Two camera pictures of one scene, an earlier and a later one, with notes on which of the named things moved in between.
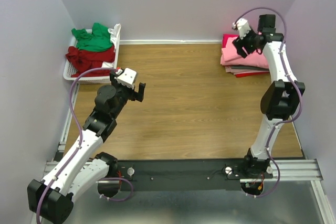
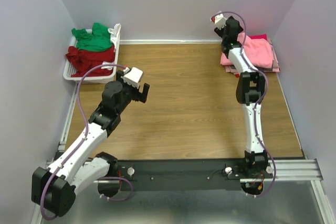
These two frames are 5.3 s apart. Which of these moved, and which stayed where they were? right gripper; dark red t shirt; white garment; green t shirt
Moved: right gripper
Stayed: dark red t shirt; white garment; green t shirt
